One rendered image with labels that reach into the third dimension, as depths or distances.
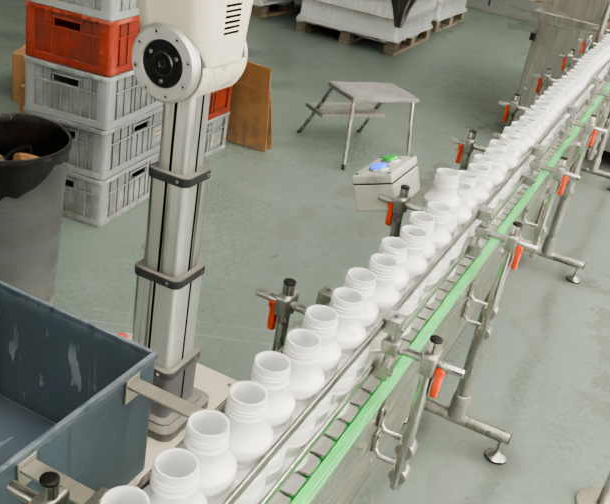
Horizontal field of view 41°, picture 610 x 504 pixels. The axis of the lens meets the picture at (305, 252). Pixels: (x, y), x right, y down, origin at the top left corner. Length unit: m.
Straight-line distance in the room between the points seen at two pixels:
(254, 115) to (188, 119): 2.89
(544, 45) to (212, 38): 4.22
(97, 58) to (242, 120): 1.49
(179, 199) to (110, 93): 1.63
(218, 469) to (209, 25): 1.06
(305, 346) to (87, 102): 2.65
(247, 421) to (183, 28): 1.02
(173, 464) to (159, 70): 1.09
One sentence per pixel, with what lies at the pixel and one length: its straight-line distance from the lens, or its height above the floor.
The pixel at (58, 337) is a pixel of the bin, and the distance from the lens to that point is 1.28.
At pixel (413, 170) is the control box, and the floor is 1.10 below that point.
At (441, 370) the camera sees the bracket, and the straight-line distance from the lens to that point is 1.02.
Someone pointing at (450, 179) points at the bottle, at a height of 1.20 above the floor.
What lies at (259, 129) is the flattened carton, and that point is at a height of 0.13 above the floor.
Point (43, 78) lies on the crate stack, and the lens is 3.53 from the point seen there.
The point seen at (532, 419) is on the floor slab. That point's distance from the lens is 2.93.
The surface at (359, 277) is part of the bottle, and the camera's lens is 1.01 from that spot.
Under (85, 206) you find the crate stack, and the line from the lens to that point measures 3.60.
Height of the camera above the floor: 1.62
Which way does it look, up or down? 27 degrees down
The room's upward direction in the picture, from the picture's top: 10 degrees clockwise
